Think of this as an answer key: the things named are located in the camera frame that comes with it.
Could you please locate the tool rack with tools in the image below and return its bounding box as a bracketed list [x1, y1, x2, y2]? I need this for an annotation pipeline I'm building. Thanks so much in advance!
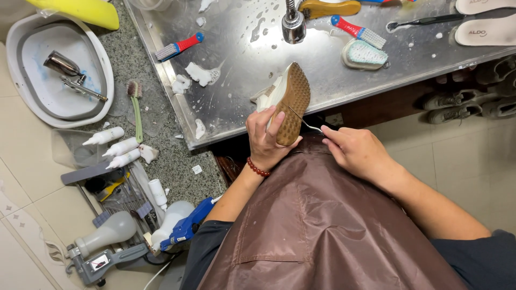
[60, 161, 166, 242]

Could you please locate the crumpled white cloth scrap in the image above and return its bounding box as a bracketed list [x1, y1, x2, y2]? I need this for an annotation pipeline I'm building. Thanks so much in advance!
[138, 144, 160, 164]

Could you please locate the red and blue brush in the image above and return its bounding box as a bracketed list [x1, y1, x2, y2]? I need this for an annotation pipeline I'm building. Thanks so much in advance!
[331, 15, 387, 50]
[155, 32, 205, 62]

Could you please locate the beige shoe insole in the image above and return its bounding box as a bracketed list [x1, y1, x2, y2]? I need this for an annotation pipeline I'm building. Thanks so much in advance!
[456, 0, 516, 15]
[455, 14, 516, 47]

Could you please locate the red bead bracelet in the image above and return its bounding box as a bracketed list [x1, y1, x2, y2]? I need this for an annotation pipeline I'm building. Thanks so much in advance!
[247, 157, 271, 178]

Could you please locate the black toothbrush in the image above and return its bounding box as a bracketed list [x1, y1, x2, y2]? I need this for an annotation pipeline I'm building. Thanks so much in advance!
[387, 13, 468, 31]

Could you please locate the brown apron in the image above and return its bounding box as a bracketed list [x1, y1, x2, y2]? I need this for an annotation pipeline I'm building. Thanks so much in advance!
[197, 131, 468, 290]

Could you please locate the white wash basin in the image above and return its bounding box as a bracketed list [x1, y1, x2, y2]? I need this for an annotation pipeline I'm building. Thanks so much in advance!
[6, 13, 115, 129]

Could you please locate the green handle brush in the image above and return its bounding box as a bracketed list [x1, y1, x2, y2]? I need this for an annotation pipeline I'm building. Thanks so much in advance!
[127, 80, 144, 144]

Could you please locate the person's right hand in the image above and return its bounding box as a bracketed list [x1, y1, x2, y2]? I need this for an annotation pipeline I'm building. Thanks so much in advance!
[320, 125, 393, 187]

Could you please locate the stainless steel work tray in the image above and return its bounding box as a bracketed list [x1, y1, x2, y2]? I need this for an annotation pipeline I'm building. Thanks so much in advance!
[123, 0, 516, 151]

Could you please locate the small white bottle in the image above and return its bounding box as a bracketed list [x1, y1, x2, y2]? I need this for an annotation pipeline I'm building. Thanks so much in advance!
[148, 179, 168, 212]

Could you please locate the white shoe with tan sole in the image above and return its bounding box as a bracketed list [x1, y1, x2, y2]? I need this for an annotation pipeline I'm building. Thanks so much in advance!
[249, 61, 311, 147]

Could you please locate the metal airbrush spray gun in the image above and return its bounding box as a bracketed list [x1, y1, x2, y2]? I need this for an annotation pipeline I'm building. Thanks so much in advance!
[43, 50, 109, 102]

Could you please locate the oval teal bristle scrub brush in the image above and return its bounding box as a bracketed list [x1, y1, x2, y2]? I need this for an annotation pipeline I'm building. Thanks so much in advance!
[341, 39, 389, 71]

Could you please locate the wooden handle brush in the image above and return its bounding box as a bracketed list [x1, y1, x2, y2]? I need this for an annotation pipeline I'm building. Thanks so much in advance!
[298, 0, 362, 20]

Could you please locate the grey gun with white bottle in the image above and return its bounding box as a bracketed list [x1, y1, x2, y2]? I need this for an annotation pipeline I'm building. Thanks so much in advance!
[65, 211, 151, 287]

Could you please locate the white spray bottle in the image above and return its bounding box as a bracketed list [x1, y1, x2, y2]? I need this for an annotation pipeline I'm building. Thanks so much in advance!
[150, 201, 196, 248]

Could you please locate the heap of grey shoes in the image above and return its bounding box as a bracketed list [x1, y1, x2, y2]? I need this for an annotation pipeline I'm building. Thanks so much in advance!
[423, 54, 516, 125]

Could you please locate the thin metal pick tool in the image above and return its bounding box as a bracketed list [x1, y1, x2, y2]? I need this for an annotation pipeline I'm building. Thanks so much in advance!
[288, 106, 324, 133]

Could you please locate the chrome faucet head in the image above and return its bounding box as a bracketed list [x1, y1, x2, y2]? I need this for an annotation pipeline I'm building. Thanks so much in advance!
[281, 0, 307, 45]

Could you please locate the white squeeze bottle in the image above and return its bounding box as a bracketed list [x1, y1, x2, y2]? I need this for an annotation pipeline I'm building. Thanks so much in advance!
[106, 148, 142, 170]
[82, 126, 125, 146]
[102, 137, 140, 158]

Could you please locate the clear plastic container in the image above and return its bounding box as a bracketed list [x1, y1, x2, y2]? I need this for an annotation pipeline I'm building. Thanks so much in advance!
[51, 128, 109, 169]

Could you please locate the person's left hand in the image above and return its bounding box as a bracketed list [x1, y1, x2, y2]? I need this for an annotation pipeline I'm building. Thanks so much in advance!
[245, 106, 303, 172]

